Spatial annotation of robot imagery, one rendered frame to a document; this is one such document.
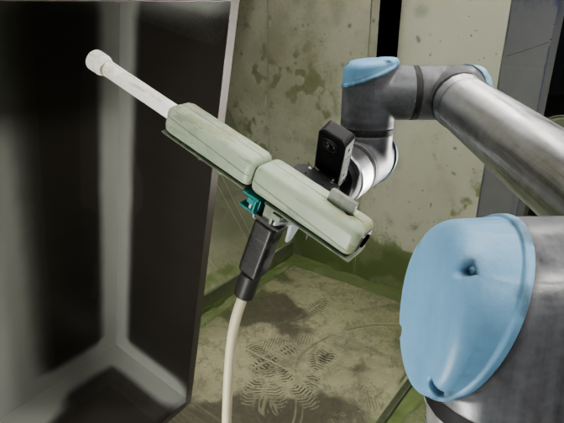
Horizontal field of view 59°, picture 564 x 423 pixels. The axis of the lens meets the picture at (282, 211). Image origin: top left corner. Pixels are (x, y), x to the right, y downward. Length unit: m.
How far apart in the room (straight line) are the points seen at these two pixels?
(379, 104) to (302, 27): 2.10
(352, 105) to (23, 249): 0.90
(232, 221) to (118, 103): 1.71
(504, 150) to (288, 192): 0.25
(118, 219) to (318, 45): 1.69
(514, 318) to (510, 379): 0.04
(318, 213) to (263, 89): 2.56
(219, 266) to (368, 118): 2.09
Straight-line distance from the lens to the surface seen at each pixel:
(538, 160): 0.56
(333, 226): 0.57
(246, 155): 0.62
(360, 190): 0.80
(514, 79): 2.47
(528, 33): 2.45
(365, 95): 0.83
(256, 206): 0.63
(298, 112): 2.98
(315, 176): 0.72
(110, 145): 1.42
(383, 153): 0.87
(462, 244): 0.32
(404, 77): 0.85
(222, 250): 2.88
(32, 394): 1.73
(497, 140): 0.64
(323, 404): 2.27
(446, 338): 0.31
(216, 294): 2.80
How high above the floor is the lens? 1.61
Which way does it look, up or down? 23 degrees down
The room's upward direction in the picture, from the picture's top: straight up
